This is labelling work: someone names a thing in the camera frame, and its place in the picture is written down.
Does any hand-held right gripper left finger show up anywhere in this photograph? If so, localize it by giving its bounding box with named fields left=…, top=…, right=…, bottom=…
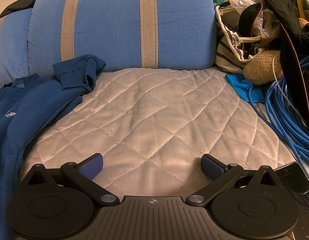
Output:
left=19, top=152, right=121, bottom=205

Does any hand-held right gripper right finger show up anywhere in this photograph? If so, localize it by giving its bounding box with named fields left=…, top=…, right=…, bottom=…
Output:
left=186, top=154, right=286, bottom=207

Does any blue sweatshirt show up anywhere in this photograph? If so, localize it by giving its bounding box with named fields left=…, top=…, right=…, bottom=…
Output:
left=0, top=54, right=106, bottom=233

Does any grey quilted bedspread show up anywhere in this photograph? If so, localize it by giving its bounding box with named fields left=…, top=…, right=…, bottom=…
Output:
left=19, top=67, right=305, bottom=198

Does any black smartphone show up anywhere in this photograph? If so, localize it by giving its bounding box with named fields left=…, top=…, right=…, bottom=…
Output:
left=274, top=162, right=309, bottom=195

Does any turquoise cloth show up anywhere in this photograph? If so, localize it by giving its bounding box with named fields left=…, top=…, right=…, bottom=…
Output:
left=226, top=74, right=266, bottom=103

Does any beige plush toy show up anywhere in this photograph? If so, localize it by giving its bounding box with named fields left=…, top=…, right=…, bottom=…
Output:
left=243, top=50, right=285, bottom=85

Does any striped canvas tote bag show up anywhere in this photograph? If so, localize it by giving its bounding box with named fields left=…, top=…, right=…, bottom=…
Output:
left=214, top=5, right=281, bottom=74

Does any blue grey-striped pillow with stain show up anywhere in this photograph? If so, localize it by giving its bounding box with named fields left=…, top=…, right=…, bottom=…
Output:
left=0, top=7, right=35, bottom=92

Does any black bag with clutter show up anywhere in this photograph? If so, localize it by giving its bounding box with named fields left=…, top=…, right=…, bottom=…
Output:
left=264, top=0, right=309, bottom=48

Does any wooden hanger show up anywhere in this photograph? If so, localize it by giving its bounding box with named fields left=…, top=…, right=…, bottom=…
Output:
left=293, top=0, right=309, bottom=25

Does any blue cable coil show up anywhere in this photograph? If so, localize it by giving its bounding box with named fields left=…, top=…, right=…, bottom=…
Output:
left=244, top=55, right=309, bottom=213

